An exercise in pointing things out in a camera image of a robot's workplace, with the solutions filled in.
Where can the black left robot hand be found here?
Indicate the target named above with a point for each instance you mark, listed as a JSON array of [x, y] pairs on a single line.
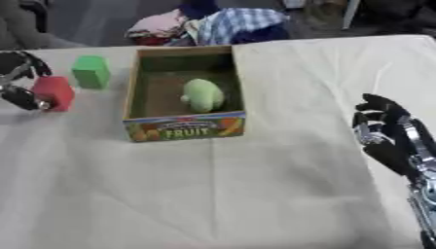
[[22, 96]]

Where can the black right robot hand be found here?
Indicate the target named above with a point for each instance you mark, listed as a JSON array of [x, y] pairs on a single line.
[[386, 142]]

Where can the red block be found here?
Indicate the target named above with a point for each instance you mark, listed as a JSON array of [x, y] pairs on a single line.
[[54, 94]]

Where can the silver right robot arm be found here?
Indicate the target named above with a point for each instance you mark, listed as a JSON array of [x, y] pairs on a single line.
[[426, 207]]

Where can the tan cardboard box green inside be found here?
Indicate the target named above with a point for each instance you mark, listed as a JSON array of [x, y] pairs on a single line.
[[184, 97]]

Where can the green block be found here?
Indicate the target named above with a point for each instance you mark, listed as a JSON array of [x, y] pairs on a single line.
[[91, 71]]

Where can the grey chair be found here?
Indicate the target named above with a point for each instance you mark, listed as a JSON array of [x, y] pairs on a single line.
[[28, 22]]

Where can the pale green soft toy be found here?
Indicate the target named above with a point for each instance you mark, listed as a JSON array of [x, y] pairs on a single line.
[[203, 95]]

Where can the pile of folded cloths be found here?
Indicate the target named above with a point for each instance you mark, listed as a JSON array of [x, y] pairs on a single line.
[[207, 27]]

